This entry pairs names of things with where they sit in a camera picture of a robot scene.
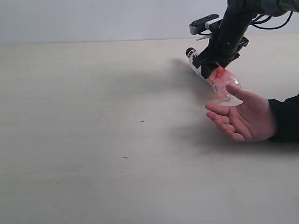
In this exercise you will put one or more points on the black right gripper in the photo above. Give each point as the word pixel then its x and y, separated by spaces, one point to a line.
pixel 226 36

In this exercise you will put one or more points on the pink peach soda bottle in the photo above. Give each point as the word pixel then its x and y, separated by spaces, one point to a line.
pixel 218 79

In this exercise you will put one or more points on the black sleeved forearm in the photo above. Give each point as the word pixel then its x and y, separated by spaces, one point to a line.
pixel 287 119

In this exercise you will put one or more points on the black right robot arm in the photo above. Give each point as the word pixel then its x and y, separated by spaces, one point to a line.
pixel 255 9

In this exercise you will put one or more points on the person's open hand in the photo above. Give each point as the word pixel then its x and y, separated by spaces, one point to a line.
pixel 250 121

